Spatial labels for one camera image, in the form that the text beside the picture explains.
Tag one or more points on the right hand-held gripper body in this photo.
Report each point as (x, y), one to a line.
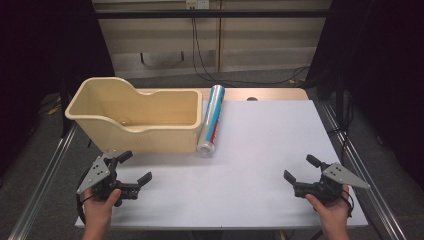
(333, 181)

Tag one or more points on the cling film roll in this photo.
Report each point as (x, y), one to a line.
(211, 120)

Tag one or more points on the wooden table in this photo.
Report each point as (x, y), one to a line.
(273, 94)

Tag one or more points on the metal floor rail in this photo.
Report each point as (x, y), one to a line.
(363, 166)
(43, 180)

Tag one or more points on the beige plastic bin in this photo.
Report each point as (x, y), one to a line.
(133, 115)

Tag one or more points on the black horizontal bar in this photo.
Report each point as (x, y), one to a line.
(213, 13)

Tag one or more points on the person's left hand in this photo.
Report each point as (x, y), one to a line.
(98, 208)

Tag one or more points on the white table mat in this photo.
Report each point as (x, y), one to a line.
(260, 160)

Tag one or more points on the person's right hand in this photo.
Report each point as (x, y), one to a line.
(330, 211)

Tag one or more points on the white wall outlet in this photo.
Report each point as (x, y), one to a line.
(197, 3)

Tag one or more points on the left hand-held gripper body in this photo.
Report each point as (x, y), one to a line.
(96, 173)

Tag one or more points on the black curtain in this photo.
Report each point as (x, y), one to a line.
(383, 83)
(43, 60)

